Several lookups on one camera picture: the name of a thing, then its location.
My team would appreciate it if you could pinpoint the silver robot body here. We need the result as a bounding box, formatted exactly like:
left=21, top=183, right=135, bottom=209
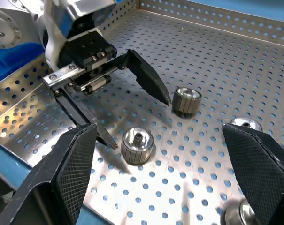
left=0, top=0, right=48, bottom=50

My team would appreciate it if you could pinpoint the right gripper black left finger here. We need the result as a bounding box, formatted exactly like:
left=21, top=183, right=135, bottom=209
left=0, top=122, right=98, bottom=225

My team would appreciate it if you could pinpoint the perforated steel tray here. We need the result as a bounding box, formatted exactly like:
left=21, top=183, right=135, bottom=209
left=0, top=0, right=284, bottom=225

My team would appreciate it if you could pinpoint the blue plastic tray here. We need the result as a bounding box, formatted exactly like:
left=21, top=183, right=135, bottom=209
left=0, top=43, right=46, bottom=86

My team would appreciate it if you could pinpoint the ribbed metal roller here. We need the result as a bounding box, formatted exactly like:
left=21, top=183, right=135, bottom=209
left=223, top=198, right=260, bottom=225
left=228, top=117, right=262, bottom=132
left=120, top=127, right=154, bottom=165
left=171, top=86, right=203, bottom=116

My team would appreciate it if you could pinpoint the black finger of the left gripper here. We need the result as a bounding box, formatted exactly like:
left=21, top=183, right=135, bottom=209
left=122, top=48, right=173, bottom=107
left=54, top=86, right=119, bottom=150

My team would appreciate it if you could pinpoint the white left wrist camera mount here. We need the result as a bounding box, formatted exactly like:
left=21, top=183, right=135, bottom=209
left=42, top=0, right=105, bottom=71

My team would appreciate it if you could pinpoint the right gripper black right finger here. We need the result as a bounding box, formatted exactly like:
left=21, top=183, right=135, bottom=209
left=222, top=123, right=284, bottom=225

